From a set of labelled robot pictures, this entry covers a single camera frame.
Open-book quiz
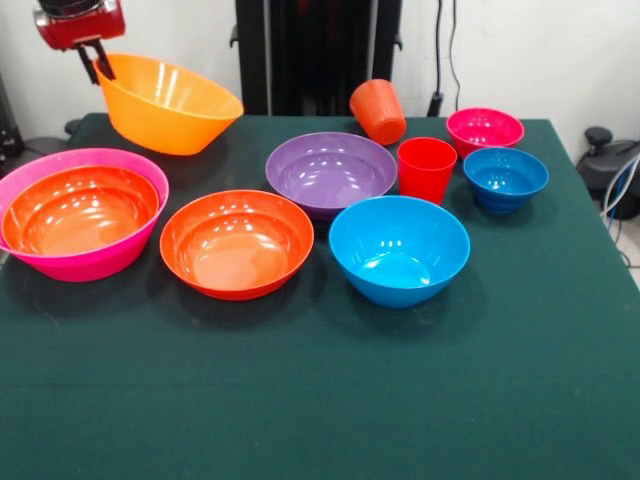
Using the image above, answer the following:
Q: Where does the large pink bowl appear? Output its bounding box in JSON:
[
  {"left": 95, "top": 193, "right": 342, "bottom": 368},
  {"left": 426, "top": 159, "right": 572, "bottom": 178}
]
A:
[{"left": 0, "top": 147, "right": 170, "bottom": 284}]

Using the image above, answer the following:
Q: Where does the black office chair base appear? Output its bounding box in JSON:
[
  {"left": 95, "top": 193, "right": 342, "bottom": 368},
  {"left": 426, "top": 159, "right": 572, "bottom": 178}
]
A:
[
  {"left": 574, "top": 127, "right": 640, "bottom": 221},
  {"left": 0, "top": 118, "right": 84, "bottom": 189}
]

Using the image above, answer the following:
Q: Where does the dark green table cloth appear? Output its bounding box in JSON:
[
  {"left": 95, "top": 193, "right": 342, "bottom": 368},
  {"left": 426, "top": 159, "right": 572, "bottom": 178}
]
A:
[{"left": 0, "top": 112, "right": 640, "bottom": 480}]

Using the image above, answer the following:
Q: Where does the small pink bowl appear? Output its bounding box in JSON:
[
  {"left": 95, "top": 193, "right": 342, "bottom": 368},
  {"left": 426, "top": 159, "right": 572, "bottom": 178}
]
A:
[{"left": 446, "top": 107, "right": 526, "bottom": 160}]

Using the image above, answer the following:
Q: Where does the large orange bowl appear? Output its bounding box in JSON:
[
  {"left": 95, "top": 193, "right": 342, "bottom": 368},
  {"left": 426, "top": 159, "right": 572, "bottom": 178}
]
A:
[{"left": 93, "top": 52, "right": 245, "bottom": 157}]

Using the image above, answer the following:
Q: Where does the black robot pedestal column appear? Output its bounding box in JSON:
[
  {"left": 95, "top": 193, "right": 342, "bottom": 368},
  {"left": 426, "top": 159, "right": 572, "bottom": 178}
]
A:
[{"left": 229, "top": 0, "right": 404, "bottom": 117}]

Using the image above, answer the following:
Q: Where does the light blue bowl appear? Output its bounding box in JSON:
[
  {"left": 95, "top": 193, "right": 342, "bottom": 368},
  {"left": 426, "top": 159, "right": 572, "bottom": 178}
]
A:
[{"left": 328, "top": 195, "right": 472, "bottom": 309}]

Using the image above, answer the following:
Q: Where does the orange cup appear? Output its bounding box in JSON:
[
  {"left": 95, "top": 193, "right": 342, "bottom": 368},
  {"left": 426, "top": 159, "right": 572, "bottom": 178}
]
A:
[{"left": 349, "top": 78, "right": 408, "bottom": 147}]

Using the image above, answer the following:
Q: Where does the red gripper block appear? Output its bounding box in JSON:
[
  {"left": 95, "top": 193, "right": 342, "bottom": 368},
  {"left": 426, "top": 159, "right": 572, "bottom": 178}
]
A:
[{"left": 33, "top": 0, "right": 127, "bottom": 87}]

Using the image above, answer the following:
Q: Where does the small dark blue bowl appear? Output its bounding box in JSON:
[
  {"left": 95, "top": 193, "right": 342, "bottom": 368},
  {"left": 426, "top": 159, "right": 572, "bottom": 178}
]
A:
[{"left": 462, "top": 146, "right": 550, "bottom": 215}]

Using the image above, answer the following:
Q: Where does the black hanging cable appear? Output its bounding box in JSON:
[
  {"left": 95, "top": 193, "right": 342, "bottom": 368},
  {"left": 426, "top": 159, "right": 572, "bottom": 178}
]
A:
[{"left": 428, "top": 0, "right": 464, "bottom": 119}]

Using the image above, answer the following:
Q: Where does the blue cable bundle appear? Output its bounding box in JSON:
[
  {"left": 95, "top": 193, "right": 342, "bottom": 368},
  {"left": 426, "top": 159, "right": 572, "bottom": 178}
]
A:
[{"left": 599, "top": 154, "right": 640, "bottom": 224}]

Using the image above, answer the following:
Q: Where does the red cup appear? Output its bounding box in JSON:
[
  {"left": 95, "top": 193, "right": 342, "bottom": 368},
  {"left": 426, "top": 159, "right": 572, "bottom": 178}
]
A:
[{"left": 397, "top": 137, "right": 458, "bottom": 206}]

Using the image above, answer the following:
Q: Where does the purple bowl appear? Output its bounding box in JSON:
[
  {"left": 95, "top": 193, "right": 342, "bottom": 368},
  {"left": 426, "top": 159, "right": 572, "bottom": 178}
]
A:
[{"left": 265, "top": 131, "right": 399, "bottom": 222}]

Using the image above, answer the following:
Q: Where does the red-orange bowl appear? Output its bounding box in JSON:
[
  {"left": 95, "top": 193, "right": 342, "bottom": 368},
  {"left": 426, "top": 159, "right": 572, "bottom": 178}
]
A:
[
  {"left": 159, "top": 189, "right": 315, "bottom": 302},
  {"left": 1, "top": 165, "right": 160, "bottom": 256}
]

